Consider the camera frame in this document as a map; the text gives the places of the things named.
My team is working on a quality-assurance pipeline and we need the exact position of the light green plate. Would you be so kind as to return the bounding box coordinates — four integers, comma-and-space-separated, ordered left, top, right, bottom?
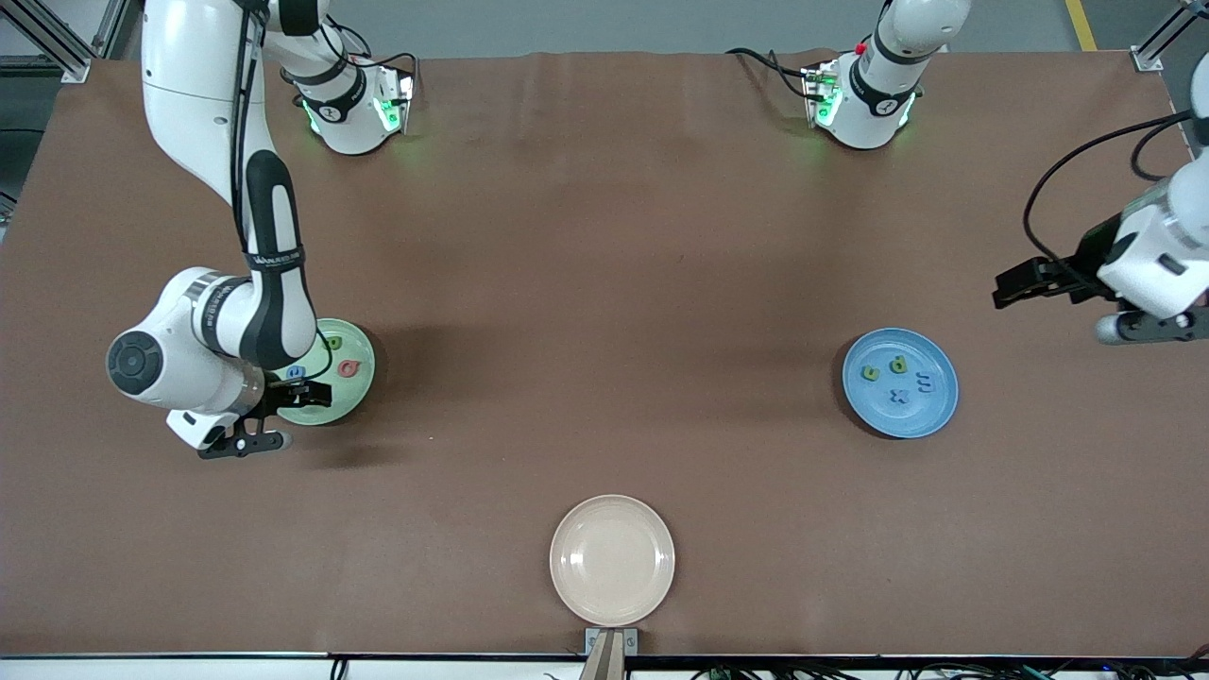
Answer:
274, 317, 377, 427

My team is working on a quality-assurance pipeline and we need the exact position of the blue plate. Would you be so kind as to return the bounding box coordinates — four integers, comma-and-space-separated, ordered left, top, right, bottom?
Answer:
842, 327, 960, 440

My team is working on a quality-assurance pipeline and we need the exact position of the brown table mat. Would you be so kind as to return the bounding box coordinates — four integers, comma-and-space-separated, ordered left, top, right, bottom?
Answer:
0, 49, 1209, 657

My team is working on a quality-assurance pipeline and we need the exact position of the beige plate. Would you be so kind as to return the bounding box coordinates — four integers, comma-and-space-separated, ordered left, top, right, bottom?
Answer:
549, 494, 676, 628

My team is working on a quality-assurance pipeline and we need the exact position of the aluminium frame profile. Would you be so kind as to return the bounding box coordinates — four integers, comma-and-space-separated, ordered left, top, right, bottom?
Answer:
1132, 0, 1209, 72
0, 0, 95, 84

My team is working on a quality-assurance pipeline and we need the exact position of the black right base cable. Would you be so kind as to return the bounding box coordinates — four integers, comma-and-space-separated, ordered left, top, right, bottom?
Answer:
331, 19, 421, 95

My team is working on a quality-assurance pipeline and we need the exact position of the black base cable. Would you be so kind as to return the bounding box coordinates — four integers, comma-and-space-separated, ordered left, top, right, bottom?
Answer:
331, 19, 421, 95
725, 47, 823, 100

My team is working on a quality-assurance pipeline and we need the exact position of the black left base cable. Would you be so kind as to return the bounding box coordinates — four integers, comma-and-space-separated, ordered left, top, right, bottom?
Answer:
725, 47, 823, 100

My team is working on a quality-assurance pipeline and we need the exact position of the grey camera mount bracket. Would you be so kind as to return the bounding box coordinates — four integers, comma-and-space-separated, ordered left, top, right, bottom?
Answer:
584, 626, 640, 680

